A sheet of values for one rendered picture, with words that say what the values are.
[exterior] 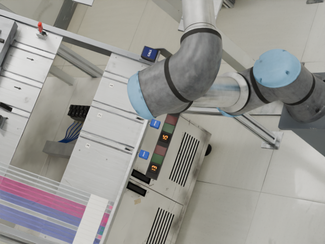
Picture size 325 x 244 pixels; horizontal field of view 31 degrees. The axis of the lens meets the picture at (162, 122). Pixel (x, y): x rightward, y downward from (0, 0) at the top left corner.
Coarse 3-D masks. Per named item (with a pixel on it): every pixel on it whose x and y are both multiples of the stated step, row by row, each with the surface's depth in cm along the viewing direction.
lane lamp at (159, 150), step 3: (156, 147) 197; (159, 147) 197; (162, 147) 197; (156, 150) 196; (159, 150) 196; (162, 150) 196; (165, 150) 196; (156, 153) 196; (159, 153) 196; (162, 153) 196
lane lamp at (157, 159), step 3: (153, 153) 196; (153, 156) 196; (156, 156) 196; (159, 156) 196; (162, 156) 196; (153, 159) 196; (156, 159) 196; (159, 159) 196; (162, 159) 196; (156, 162) 195; (159, 162) 195
